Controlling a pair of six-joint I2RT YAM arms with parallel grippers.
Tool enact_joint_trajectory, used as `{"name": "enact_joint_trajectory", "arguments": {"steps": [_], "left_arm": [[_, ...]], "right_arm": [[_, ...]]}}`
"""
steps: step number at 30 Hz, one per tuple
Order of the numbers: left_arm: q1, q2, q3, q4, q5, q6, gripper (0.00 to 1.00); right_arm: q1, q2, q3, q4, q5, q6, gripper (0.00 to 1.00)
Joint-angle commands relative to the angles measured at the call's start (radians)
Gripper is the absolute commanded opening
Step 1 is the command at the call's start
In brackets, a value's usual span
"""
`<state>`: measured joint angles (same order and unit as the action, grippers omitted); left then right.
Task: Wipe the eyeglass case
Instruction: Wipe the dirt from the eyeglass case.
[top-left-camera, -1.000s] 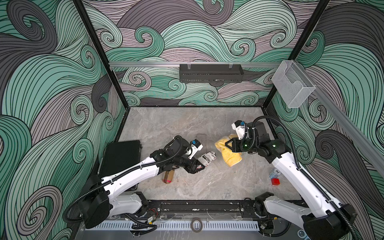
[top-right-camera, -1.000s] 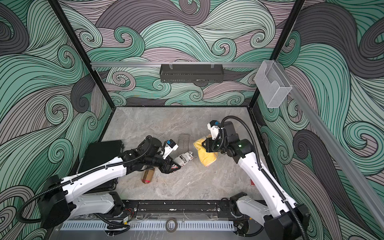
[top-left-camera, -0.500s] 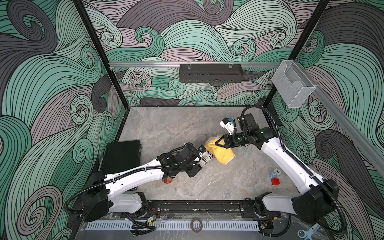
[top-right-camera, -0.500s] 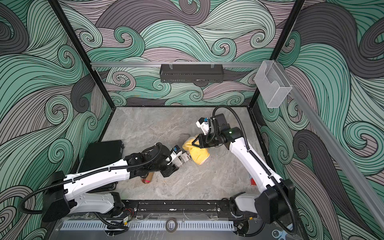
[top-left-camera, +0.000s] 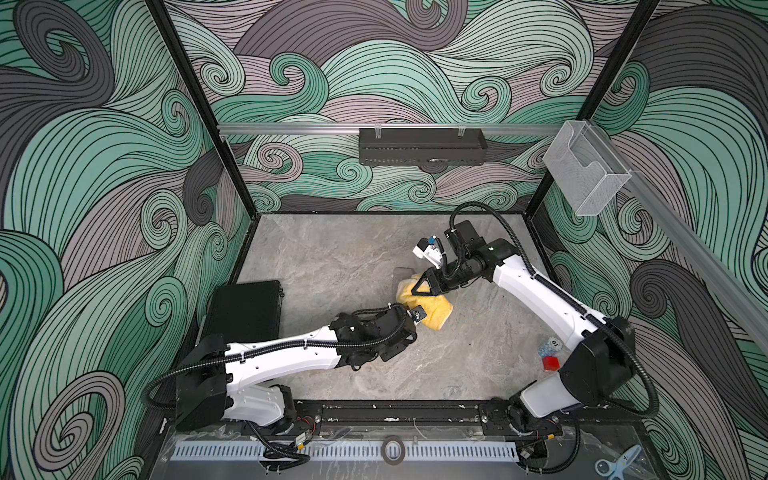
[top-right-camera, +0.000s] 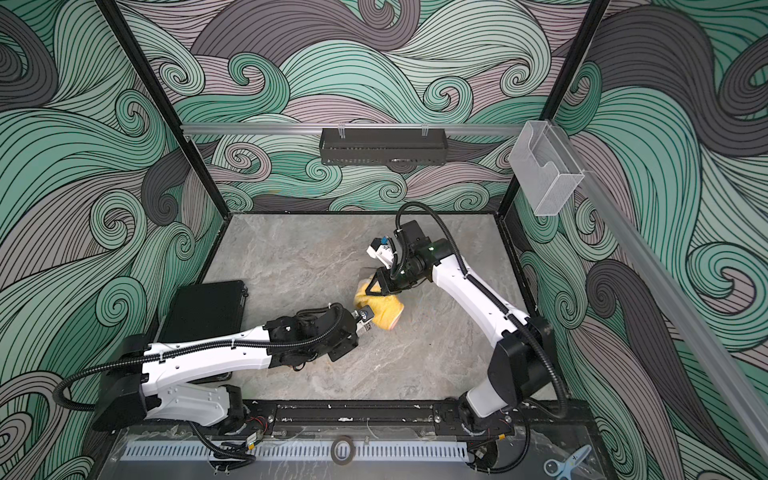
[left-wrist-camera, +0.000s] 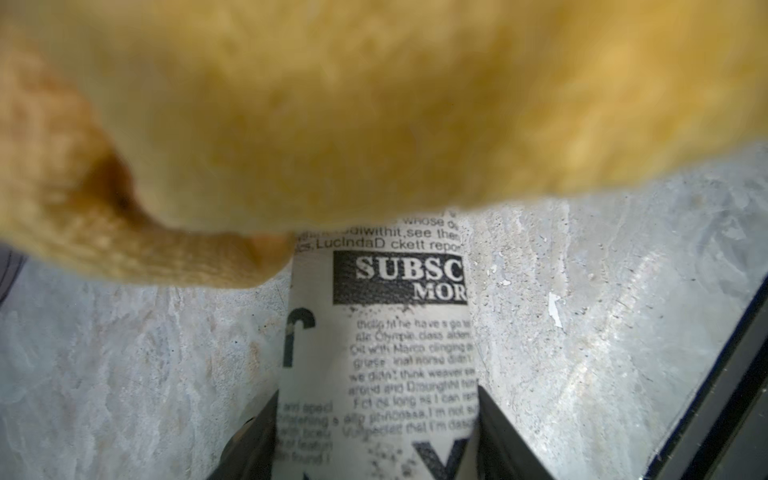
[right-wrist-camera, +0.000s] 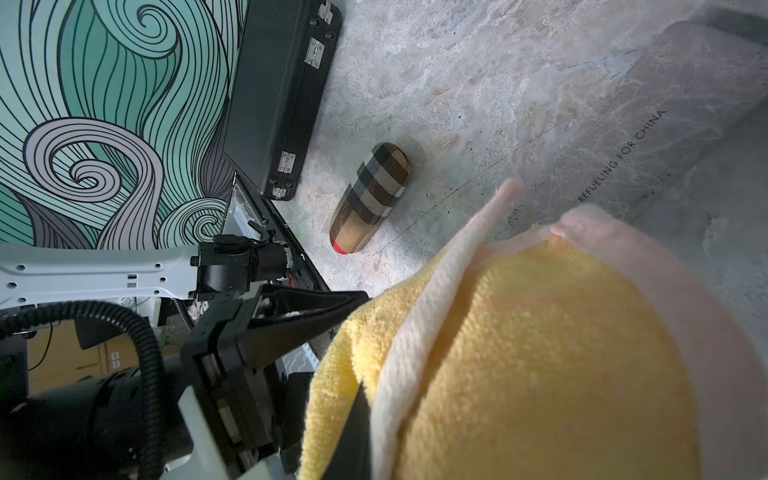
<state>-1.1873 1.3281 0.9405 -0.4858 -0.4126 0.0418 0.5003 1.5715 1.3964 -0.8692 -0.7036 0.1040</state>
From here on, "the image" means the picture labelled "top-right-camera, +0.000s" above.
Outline black tape roll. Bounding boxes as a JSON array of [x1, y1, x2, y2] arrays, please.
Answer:
[[330, 436, 356, 466]]

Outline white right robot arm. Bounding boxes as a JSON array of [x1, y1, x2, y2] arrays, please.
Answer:
[[366, 221, 557, 420]]

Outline clear acrylic wall holder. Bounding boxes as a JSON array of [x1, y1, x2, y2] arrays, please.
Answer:
[[508, 120, 584, 217]]

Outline black corner frame post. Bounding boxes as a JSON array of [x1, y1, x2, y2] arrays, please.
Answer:
[[95, 0, 232, 222], [497, 1, 609, 217]]

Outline black corner frame post left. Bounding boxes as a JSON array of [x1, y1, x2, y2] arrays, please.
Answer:
[[95, 0, 232, 222]]

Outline aluminium rail wall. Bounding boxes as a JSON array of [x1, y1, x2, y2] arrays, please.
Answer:
[[550, 124, 767, 459], [180, 122, 524, 137]]

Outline black wall tray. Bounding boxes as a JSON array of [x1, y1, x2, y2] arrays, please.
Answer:
[[319, 127, 449, 166]]

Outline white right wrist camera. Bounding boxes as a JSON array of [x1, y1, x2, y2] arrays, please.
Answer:
[[366, 236, 397, 269]]

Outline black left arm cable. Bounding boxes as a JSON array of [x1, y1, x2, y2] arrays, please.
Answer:
[[52, 302, 346, 412]]

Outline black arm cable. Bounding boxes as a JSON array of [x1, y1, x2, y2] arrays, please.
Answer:
[[52, 302, 346, 412], [394, 201, 570, 420]]

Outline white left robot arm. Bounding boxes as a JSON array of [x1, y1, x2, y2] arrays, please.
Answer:
[[92, 303, 374, 432]]

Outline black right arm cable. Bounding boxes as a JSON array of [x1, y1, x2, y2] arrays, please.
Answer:
[[394, 201, 570, 420]]

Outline black flat box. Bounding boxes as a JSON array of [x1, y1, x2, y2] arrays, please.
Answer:
[[156, 280, 248, 343]]

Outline blue scissors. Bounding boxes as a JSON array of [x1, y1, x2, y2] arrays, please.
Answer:
[[543, 445, 593, 480]]

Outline aluminium rail back wall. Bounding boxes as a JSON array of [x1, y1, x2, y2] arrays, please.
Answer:
[[180, 122, 524, 137]]

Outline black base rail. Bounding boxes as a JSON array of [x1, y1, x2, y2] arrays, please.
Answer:
[[244, 398, 594, 438]]

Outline yellow pink microfiber cloth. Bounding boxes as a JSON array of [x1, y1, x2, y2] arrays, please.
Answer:
[[354, 277, 404, 330]]

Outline black corner frame post right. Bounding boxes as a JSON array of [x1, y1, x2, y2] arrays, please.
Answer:
[[497, 1, 609, 217]]

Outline white perforated cable duct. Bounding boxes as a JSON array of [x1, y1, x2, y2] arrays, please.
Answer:
[[119, 440, 469, 463]]

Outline aluminium rail right wall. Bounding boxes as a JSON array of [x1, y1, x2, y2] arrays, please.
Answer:
[[550, 124, 767, 459]]

